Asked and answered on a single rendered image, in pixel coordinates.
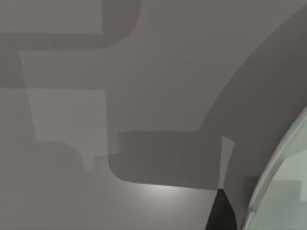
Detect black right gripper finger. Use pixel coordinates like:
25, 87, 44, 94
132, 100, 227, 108
205, 188, 238, 230

